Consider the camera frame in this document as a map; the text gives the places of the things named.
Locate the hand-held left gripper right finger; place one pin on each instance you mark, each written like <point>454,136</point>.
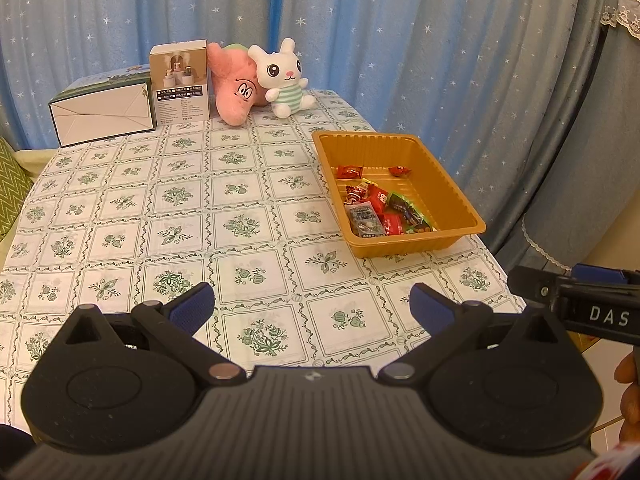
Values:
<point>430,307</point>

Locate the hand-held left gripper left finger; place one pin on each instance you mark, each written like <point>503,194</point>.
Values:
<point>192,307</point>

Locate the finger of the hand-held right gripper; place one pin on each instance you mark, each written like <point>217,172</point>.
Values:
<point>530,285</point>
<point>597,272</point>

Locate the long green snack packet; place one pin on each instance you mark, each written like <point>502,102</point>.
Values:
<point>410,212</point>

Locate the clear mixed nut packet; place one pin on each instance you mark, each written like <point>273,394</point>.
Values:
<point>364,220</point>

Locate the orange plastic tray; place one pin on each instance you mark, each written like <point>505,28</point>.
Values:
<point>440,195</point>

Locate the red patterned snack packet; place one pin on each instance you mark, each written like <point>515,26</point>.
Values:
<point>355,192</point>

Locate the yellow candy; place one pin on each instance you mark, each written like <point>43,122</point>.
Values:
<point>370,183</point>

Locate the red twist-wrapped candy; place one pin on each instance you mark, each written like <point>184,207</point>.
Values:
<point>400,170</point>

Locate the small dark red snack packet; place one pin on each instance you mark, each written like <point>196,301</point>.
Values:
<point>347,171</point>

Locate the person's right hand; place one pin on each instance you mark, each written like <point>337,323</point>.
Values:
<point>629,395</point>

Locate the floral tablecloth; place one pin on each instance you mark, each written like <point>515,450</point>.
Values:
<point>200,210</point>

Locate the grey lace-trimmed cloth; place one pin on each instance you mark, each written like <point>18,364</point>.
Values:
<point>615,135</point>

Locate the red white printed clothing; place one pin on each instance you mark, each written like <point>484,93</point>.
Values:
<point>615,465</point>

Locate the beige product box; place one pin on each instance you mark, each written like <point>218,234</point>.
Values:
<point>182,95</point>

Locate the white cardboard box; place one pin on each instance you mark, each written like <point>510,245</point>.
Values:
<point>100,115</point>

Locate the pale yellow sofa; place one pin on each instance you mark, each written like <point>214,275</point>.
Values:
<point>32,160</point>

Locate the green zigzag cushion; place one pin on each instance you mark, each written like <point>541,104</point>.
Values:
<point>12,185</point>

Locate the pink plush toy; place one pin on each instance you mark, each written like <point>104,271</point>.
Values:
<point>232,90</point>

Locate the blue star curtain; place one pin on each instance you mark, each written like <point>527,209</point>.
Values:
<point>450,60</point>
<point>100,10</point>

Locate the white rabbit plush toy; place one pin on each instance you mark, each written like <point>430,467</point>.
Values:
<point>282,75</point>

